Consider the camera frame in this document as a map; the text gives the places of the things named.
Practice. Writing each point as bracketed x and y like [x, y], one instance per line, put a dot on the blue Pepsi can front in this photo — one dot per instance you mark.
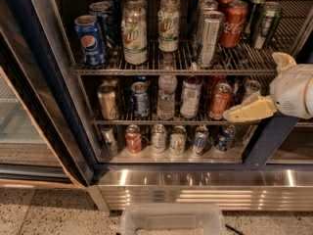
[91, 42]

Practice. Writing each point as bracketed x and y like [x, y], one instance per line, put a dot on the red can bottom shelf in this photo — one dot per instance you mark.
[133, 138]

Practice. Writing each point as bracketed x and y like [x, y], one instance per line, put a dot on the red can middle shelf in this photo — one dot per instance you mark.
[220, 101]

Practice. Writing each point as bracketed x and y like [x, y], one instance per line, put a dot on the green can second row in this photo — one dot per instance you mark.
[253, 6]

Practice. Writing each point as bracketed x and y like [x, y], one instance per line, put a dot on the tall silver can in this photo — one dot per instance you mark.
[210, 29]
[203, 6]
[192, 9]

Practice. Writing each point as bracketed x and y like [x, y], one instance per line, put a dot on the blue pepsi can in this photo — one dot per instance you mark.
[224, 137]
[115, 7]
[105, 14]
[91, 42]

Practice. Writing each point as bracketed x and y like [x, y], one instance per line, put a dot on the silver can bottom shelf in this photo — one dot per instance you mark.
[158, 138]

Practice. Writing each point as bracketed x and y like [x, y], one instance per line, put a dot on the dark can bottom left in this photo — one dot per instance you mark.
[108, 134]

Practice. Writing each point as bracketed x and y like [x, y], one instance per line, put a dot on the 7UP can front left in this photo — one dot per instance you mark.
[134, 34]

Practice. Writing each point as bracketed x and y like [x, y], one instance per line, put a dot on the blue Pepsi can bottom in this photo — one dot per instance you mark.
[224, 137]

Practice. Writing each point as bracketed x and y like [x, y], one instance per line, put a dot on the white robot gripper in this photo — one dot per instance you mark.
[290, 90]

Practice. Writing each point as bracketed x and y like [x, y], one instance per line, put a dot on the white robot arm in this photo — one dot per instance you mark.
[291, 94]

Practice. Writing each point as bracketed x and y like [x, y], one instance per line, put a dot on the white can bottom shelf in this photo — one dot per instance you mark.
[177, 140]

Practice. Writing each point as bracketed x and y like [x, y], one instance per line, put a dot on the white labelled bottle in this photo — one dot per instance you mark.
[190, 96]

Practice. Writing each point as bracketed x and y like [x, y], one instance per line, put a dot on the blue can middle shelf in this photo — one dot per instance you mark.
[140, 99]

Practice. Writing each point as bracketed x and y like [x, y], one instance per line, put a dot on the tall silver can front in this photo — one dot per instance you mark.
[210, 29]

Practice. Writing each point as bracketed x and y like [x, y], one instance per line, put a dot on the gold can middle shelf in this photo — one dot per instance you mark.
[107, 99]

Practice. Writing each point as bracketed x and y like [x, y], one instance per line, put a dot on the slim silver can middle shelf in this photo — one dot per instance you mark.
[250, 87]

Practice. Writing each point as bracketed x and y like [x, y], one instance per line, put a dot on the red can shelf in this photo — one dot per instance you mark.
[220, 101]
[133, 138]

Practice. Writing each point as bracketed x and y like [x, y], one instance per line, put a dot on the red Coca-Cola can front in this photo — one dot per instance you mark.
[235, 19]

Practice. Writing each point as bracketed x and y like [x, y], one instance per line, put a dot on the clear water bottle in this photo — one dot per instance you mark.
[167, 84]

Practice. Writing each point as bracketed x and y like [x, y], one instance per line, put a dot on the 7UP can front centre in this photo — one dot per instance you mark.
[168, 28]

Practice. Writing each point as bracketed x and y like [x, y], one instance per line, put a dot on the open glass fridge door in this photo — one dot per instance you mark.
[44, 126]

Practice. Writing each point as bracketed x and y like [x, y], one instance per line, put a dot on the blue silver can bottom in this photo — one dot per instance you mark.
[200, 140]

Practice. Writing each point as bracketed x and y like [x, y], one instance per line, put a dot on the middle wire shelf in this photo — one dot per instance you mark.
[127, 116]

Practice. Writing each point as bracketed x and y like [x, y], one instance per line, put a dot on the clear plastic bin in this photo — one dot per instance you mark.
[172, 219]

